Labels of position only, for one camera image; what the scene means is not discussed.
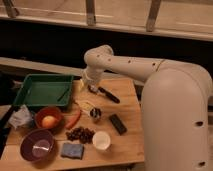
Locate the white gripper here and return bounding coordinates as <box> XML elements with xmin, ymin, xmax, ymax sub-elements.
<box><xmin>79</xmin><ymin>66</ymin><xmax>102</xmax><ymax>91</ymax></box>

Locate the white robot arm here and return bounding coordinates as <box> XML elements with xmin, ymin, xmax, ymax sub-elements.
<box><xmin>82</xmin><ymin>45</ymin><xmax>213</xmax><ymax>171</ymax></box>

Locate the small metal cup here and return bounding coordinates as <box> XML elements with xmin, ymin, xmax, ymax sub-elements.
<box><xmin>90</xmin><ymin>108</ymin><xmax>102</xmax><ymax>123</ymax></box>

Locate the white plastic cup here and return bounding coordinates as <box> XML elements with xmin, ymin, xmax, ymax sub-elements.
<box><xmin>92</xmin><ymin>131</ymin><xmax>111</xmax><ymax>151</ymax></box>

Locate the green plastic tray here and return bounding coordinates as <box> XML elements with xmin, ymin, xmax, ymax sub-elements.
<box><xmin>13</xmin><ymin>74</ymin><xmax>74</xmax><ymax>109</ymax></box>

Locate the red bowl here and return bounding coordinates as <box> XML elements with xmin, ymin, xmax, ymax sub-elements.
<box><xmin>35</xmin><ymin>106</ymin><xmax>62</xmax><ymax>129</ymax></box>

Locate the yellow apple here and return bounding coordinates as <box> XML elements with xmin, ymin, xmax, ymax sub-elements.
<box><xmin>42</xmin><ymin>116</ymin><xmax>56</xmax><ymax>129</ymax></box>

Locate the wooden table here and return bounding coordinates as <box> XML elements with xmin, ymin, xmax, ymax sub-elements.
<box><xmin>0</xmin><ymin>78</ymin><xmax>144</xmax><ymax>171</ymax></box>

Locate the bunch of dark grapes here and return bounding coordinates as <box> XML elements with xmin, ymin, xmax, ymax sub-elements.
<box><xmin>66</xmin><ymin>127</ymin><xmax>95</xmax><ymax>144</ymax></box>

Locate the black rectangular block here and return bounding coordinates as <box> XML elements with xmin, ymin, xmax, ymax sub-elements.
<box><xmin>109</xmin><ymin>114</ymin><xmax>127</xmax><ymax>135</ymax></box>

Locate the blue sponge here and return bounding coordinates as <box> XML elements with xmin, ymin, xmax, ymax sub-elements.
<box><xmin>61</xmin><ymin>143</ymin><xmax>84</xmax><ymax>159</ymax></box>

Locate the crumpled grey cloth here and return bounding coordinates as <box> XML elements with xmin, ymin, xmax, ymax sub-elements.
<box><xmin>9</xmin><ymin>105</ymin><xmax>34</xmax><ymax>129</ymax></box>

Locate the purple bowl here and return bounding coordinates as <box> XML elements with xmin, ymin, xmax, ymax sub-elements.
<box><xmin>20</xmin><ymin>129</ymin><xmax>55</xmax><ymax>162</ymax></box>

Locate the black handled metal spoon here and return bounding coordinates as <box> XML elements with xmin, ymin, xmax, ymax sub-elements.
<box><xmin>88</xmin><ymin>85</ymin><xmax>120</xmax><ymax>103</ymax></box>

